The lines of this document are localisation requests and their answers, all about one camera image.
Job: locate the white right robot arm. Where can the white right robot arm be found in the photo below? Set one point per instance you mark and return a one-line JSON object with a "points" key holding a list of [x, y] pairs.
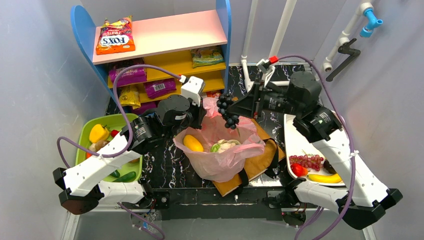
{"points": [[365, 199]]}

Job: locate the blue pipe fitting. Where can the blue pipe fitting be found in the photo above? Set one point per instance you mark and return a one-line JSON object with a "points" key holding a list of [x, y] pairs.
{"points": [[373, 23]]}

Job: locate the yellow bell pepper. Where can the yellow bell pepper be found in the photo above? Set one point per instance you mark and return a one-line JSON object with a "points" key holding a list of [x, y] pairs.
{"points": [[98, 133]]}

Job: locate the brown mushroom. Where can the brown mushroom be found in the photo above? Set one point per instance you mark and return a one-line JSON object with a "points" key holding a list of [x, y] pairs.
{"points": [[95, 147]]}

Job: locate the dark avocado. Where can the dark avocado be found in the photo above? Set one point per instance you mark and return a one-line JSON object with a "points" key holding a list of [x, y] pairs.
{"points": [[328, 167]]}

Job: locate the dark grape bunch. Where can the dark grape bunch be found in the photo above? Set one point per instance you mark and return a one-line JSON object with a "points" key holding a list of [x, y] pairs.
{"points": [[231, 120]]}

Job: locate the orange white snack packet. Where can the orange white snack packet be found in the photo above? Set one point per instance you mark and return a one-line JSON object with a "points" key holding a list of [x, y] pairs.
{"points": [[213, 94]]}

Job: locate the brown potato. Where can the brown potato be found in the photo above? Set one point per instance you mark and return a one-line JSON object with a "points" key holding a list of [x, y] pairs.
{"points": [[135, 161]]}

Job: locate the orange Fox's candy bag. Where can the orange Fox's candy bag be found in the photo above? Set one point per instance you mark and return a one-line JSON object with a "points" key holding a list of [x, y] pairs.
{"points": [[116, 37]]}

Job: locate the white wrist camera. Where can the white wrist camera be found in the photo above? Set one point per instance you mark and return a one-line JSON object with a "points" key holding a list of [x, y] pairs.
{"points": [[192, 88], [267, 67]]}

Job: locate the red strawberry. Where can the red strawberry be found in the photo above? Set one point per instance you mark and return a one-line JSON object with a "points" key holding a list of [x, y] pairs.
{"points": [[299, 170]]}

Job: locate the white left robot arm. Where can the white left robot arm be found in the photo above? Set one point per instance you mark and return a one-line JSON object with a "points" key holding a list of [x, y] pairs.
{"points": [[83, 186]]}

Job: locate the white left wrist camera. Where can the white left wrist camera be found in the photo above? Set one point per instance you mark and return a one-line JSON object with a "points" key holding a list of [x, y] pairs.
{"points": [[192, 88]]}

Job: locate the red chili pepper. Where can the red chili pepper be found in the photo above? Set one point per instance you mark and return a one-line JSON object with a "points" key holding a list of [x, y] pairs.
{"points": [[113, 133]]}

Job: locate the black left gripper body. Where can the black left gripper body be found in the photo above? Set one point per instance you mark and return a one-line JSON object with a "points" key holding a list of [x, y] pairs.
{"points": [[199, 112]]}

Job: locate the green cucumber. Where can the green cucumber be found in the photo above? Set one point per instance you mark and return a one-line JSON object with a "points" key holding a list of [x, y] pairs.
{"points": [[127, 178]]}

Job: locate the pink plastic grocery bag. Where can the pink plastic grocery bag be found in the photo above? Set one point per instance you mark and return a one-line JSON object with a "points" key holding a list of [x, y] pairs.
{"points": [[220, 166]]}

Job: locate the white fruit tray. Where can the white fruit tray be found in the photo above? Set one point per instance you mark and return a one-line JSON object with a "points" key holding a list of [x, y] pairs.
{"points": [[296, 144]]}

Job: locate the magenta Toor snack bag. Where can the magenta Toor snack bag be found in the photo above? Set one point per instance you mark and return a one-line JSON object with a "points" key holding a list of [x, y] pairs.
{"points": [[133, 76]]}

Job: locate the green vegetable tray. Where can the green vegetable tray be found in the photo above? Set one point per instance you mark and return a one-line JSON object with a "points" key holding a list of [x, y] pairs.
{"points": [[112, 122]]}

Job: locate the small magenta snack packet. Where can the small magenta snack packet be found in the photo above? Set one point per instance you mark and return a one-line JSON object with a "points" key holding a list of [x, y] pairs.
{"points": [[158, 88]]}

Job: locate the green chili pepper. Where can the green chili pepper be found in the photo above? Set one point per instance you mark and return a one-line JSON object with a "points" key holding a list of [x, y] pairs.
{"points": [[115, 174]]}

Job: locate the blue pink yellow shelf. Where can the blue pink yellow shelf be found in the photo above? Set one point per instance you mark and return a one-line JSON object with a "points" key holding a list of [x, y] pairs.
{"points": [[164, 42]]}

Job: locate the white PVC pipe frame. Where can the white PVC pipe frame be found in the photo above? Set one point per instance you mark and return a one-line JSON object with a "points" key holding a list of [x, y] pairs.
{"points": [[343, 39]]}

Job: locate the green yellow snack bag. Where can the green yellow snack bag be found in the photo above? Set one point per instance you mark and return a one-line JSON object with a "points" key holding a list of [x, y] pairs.
{"points": [[206, 56]]}

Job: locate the red grape bunch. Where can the red grape bunch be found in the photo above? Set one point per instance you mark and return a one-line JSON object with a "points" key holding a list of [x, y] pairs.
{"points": [[308, 161]]}

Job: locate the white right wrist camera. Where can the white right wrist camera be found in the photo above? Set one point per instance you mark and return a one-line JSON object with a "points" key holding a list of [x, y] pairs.
{"points": [[267, 67]]}

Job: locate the brown Trader Joe's tote bag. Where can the brown Trader Joe's tote bag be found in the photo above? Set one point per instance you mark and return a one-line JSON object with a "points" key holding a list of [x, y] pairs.
{"points": [[254, 166]]}

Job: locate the yellow lemon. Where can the yellow lemon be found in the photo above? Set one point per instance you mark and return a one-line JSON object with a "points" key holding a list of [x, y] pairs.
{"points": [[192, 143]]}

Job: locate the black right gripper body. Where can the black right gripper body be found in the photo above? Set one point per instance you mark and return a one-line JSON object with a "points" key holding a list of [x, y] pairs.
{"points": [[256, 102]]}

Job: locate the bottom magenta snack bag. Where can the bottom magenta snack bag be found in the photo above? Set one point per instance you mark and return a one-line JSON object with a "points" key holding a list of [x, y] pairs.
{"points": [[144, 107]]}

